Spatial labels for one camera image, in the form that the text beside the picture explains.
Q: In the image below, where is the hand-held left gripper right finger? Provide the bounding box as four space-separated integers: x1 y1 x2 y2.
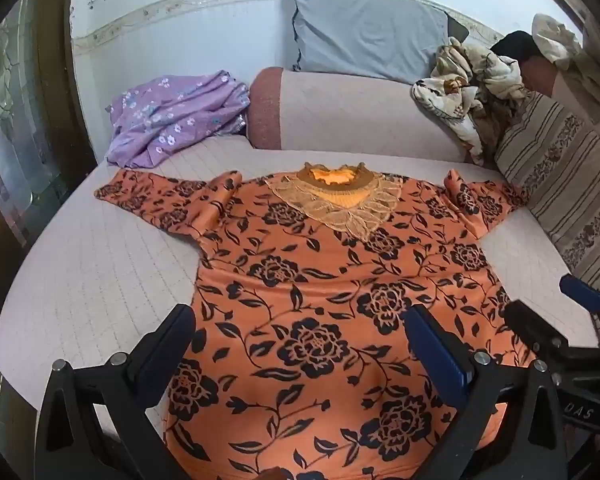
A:
403 304 569 480

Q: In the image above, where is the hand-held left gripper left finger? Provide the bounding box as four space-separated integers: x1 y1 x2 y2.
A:
34 303 197 480

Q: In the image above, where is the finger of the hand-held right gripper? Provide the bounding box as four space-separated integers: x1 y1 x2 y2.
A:
559 274 600 317
503 299 573 361

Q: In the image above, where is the orange black floral shirt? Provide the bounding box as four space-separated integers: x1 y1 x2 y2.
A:
94 161 542 480

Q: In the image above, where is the striped patterned cushion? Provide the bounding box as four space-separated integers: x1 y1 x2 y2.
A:
494 91 600 287

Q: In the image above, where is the quilted bed mattress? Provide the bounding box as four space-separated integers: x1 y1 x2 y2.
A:
0 134 600 413

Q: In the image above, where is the purple floral cloth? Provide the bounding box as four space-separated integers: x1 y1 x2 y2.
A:
105 70 252 170

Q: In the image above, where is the cream brown floral blanket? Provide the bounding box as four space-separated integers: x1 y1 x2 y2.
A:
411 37 525 167

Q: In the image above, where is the cream crumpled cloth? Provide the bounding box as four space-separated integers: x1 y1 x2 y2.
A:
531 13 587 72

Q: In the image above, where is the wooden glass door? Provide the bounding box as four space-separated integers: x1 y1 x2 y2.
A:
0 0 100 266

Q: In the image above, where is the black cloth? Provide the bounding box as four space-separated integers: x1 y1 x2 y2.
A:
490 31 547 63

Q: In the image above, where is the pink bolster pillow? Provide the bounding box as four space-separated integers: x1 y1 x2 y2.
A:
246 66 487 164

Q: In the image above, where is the grey pillow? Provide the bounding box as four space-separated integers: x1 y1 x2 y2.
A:
288 0 457 87

